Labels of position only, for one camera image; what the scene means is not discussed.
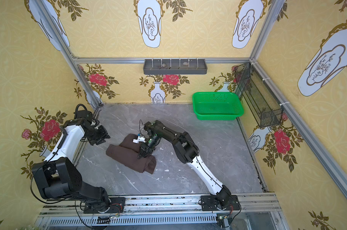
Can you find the grey wall shelf tray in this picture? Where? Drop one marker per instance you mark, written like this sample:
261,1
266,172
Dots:
176,66

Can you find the aluminium front rail frame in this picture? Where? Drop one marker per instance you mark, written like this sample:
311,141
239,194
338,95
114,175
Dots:
258,211

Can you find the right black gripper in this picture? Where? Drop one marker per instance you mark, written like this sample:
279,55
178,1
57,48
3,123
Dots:
146,146

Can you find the black wire mesh basket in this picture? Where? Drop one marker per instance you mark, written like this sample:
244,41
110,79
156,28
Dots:
262,103

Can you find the green plastic basket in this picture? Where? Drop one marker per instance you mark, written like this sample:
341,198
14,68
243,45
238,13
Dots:
222,106

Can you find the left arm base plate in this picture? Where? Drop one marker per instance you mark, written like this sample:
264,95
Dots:
113,205

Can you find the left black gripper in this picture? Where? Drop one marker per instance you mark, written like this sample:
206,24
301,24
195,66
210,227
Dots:
101,135

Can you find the dark brown long pants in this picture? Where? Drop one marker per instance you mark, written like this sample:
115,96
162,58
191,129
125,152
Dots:
127,153

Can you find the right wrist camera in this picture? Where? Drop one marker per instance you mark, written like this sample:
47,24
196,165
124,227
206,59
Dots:
139,139

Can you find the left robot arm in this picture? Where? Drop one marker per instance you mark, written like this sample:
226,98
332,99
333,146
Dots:
57,178

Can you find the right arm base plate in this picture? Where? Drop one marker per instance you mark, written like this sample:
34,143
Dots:
209,202

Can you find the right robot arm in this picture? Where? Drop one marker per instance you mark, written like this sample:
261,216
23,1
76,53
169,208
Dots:
187,153

